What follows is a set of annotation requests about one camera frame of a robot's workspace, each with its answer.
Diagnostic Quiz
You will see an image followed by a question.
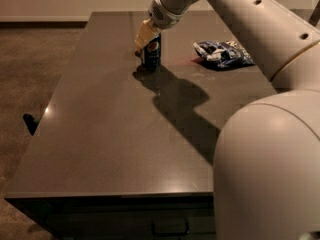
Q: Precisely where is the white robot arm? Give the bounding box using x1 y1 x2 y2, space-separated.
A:
135 0 320 240

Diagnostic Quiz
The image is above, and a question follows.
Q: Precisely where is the blue white chip bag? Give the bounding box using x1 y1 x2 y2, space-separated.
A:
193 41 254 69

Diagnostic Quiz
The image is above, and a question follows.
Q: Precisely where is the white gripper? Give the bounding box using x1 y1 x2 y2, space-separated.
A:
135 0 182 52

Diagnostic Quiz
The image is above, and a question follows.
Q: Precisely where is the black drawer handle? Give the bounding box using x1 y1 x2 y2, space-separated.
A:
151 221 190 238

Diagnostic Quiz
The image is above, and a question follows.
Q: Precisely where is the dark cabinet drawer front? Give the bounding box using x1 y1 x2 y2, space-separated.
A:
44 205 217 240

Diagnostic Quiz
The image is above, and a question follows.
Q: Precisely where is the blue pepsi can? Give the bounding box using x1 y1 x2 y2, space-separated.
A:
141 34 161 69

